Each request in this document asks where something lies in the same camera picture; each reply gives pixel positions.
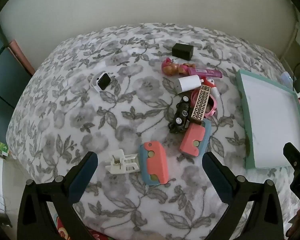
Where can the red white small toy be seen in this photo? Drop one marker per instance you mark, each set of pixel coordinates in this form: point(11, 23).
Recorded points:
point(215, 93)

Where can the pink and blue toy case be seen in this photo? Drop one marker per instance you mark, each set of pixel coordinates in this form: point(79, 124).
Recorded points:
point(153, 165)
point(191, 140)

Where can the white power adapter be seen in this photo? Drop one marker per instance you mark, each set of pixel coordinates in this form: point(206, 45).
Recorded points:
point(188, 83)

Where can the pink-haired doll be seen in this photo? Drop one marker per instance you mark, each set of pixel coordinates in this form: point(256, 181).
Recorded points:
point(173, 67)

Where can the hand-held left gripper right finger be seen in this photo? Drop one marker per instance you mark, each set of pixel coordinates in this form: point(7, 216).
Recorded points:
point(217, 177)

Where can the white smartwatch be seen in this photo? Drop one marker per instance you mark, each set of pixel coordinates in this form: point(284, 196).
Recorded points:
point(103, 81)

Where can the magenta tube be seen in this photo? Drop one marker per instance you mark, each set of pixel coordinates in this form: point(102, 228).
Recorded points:
point(207, 73)

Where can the white toy chair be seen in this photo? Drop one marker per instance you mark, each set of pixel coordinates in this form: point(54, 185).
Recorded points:
point(120, 166)

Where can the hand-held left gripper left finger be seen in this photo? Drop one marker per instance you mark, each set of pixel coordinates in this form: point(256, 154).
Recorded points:
point(82, 177)

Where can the black toy car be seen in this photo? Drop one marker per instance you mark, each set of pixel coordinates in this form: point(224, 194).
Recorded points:
point(180, 116)

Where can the pink board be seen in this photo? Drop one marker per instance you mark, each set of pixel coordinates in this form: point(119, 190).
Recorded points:
point(22, 57)

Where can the dark cabinet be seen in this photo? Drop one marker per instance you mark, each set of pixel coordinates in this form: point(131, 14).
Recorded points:
point(2, 85)

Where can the small black box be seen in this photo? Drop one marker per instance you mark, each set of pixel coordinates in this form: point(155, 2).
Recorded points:
point(182, 51)

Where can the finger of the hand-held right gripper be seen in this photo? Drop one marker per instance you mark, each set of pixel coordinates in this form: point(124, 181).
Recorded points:
point(296, 160)

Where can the grey floral blanket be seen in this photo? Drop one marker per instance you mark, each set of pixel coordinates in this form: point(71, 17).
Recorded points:
point(90, 120)

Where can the green-rimmed white box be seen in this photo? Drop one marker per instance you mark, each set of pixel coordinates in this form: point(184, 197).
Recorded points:
point(272, 120)

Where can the colourful floor mat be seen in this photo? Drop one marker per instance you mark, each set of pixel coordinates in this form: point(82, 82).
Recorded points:
point(65, 232)

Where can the white device with light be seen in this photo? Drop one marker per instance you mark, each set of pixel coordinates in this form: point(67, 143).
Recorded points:
point(286, 77)

